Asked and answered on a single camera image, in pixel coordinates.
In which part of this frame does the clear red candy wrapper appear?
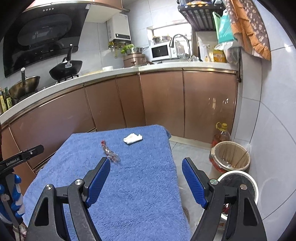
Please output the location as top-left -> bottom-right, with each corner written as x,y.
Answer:
101,140 -> 120,163

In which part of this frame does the white tissue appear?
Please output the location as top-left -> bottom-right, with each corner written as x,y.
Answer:
123,133 -> 143,145

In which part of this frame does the white round trash bin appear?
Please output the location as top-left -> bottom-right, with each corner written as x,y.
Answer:
217,170 -> 260,222

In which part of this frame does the brown kitchen cabinet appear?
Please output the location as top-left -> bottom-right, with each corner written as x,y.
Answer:
1,67 -> 238,191

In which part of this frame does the wicker lined waste basket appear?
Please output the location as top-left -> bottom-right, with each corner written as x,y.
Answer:
209,141 -> 250,173

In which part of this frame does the cooking oil bottle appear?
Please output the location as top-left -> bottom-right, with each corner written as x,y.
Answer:
212,122 -> 231,147

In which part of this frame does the blue towel mat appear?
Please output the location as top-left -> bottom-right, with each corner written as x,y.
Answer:
23,125 -> 191,240

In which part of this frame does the green oil bottle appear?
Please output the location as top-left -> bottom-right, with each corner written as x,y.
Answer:
1,87 -> 13,113

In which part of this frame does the steel wok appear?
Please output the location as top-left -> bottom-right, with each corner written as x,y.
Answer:
9,67 -> 40,99

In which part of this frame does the black wok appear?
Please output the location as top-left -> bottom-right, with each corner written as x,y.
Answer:
49,44 -> 83,83

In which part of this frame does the black range hood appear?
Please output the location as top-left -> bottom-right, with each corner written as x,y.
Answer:
3,1 -> 90,77

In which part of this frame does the bronze rice cooker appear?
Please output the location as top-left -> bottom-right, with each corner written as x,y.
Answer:
123,54 -> 147,68

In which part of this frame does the white microwave oven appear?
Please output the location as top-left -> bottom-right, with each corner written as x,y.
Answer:
149,41 -> 177,61

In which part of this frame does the steel pot with greens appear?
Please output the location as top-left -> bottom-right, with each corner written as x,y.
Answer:
120,44 -> 149,56

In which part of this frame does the chrome sink faucet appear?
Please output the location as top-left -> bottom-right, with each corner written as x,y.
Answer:
169,34 -> 193,62

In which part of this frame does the teal hanging bag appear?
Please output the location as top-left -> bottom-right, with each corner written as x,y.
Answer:
212,10 -> 236,44

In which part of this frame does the white water heater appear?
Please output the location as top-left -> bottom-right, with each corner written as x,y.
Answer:
107,13 -> 131,43

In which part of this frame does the orange brown hanging apron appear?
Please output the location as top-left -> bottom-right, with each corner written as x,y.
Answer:
224,0 -> 271,61

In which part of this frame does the black dish rack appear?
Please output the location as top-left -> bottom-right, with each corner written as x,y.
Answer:
177,1 -> 225,32

